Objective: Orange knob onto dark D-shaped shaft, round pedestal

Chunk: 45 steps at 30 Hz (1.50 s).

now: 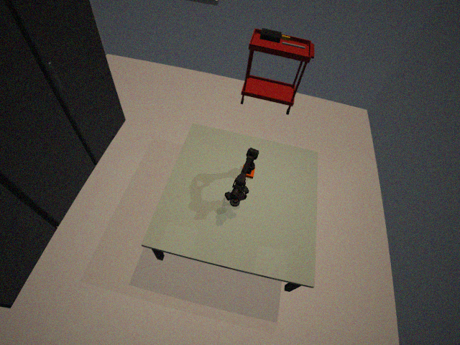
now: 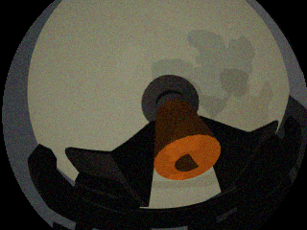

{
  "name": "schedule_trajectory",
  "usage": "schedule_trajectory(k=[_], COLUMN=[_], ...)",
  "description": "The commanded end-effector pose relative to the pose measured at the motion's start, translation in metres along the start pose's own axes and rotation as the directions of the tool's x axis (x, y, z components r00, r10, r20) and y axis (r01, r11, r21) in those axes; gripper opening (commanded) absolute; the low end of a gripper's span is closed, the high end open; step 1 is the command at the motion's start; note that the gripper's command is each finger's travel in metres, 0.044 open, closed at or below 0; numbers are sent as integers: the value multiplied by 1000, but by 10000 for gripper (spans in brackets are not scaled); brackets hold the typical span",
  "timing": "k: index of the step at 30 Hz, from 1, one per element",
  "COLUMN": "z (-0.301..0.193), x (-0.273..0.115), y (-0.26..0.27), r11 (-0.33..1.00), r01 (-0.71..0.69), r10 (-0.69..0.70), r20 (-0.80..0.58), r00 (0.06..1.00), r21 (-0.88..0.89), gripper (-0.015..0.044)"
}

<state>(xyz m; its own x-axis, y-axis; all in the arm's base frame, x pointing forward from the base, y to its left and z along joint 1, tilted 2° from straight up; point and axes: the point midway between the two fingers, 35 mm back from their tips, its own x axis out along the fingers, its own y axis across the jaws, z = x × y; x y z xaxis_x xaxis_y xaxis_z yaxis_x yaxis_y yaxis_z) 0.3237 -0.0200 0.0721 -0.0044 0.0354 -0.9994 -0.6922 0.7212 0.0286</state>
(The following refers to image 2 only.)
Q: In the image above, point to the orange knob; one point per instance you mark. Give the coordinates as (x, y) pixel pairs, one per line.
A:
(184, 147)

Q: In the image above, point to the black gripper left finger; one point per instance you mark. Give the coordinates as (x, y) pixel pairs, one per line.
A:
(132, 163)

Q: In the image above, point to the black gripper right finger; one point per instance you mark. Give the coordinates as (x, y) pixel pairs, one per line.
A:
(238, 148)

